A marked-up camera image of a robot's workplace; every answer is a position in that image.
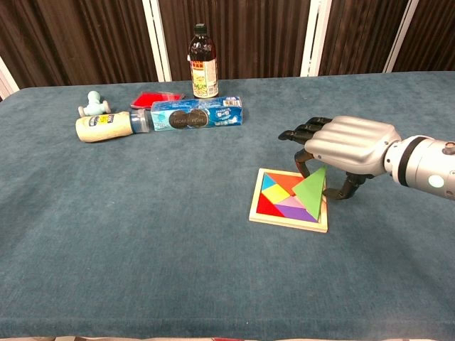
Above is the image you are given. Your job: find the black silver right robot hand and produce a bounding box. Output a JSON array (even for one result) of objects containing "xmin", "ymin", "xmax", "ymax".
[{"xmin": 278, "ymin": 116, "xmax": 402, "ymax": 200}]

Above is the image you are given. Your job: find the green triangle puzzle piece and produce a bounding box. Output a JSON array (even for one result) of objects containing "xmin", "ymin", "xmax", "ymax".
[{"xmin": 292, "ymin": 165, "xmax": 328, "ymax": 223}]

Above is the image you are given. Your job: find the orange triangle puzzle piece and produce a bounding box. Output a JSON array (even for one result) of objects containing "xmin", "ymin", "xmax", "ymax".
[{"xmin": 266, "ymin": 172, "xmax": 306, "ymax": 197}]

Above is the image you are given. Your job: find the pink triangle puzzle piece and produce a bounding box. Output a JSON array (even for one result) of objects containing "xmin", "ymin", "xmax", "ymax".
[{"xmin": 275, "ymin": 195, "xmax": 306, "ymax": 210}]

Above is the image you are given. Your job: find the red triangle puzzle piece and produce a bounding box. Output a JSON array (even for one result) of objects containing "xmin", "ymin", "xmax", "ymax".
[{"xmin": 256, "ymin": 193, "xmax": 287, "ymax": 218}]

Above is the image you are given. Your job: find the purple parallelogram puzzle piece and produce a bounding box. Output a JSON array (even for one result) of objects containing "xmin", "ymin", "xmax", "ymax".
[{"xmin": 275, "ymin": 204, "xmax": 319, "ymax": 224}]

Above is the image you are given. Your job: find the yellow square puzzle piece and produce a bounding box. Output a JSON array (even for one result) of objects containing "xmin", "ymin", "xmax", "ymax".
[{"xmin": 261, "ymin": 183, "xmax": 291, "ymax": 207}]

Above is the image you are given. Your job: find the wooden tangram tray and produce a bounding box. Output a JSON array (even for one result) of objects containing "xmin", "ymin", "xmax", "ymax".
[{"xmin": 248, "ymin": 168, "xmax": 330, "ymax": 234}]

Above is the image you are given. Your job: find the dark brown pleated panel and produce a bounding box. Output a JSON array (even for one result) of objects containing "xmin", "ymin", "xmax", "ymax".
[
  {"xmin": 392, "ymin": 0, "xmax": 455, "ymax": 73},
  {"xmin": 318, "ymin": 0, "xmax": 410, "ymax": 76},
  {"xmin": 0, "ymin": 0, "xmax": 159, "ymax": 90},
  {"xmin": 158, "ymin": 0, "xmax": 312, "ymax": 81}
]

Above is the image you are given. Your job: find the blue cookie box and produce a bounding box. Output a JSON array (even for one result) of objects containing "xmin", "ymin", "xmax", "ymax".
[{"xmin": 150, "ymin": 95, "xmax": 245, "ymax": 132}]

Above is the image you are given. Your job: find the dark glass bottle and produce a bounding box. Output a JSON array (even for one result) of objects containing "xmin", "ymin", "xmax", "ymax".
[{"xmin": 187, "ymin": 23, "xmax": 220, "ymax": 99}]

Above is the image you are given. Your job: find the red flat box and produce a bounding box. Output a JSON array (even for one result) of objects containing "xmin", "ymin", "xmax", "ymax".
[{"xmin": 129, "ymin": 91, "xmax": 186, "ymax": 110}]

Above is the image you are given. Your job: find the blue table cloth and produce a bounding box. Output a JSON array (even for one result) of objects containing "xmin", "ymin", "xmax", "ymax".
[{"xmin": 0, "ymin": 70, "xmax": 455, "ymax": 338}]

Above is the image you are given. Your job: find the cream mayonnaise squeeze bottle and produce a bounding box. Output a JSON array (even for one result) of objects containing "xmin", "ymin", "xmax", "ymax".
[{"xmin": 75, "ymin": 109, "xmax": 151, "ymax": 144}]

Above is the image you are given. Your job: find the light blue toy roller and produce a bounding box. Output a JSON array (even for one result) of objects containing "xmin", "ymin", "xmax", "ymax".
[{"xmin": 77, "ymin": 90, "xmax": 110, "ymax": 117}]

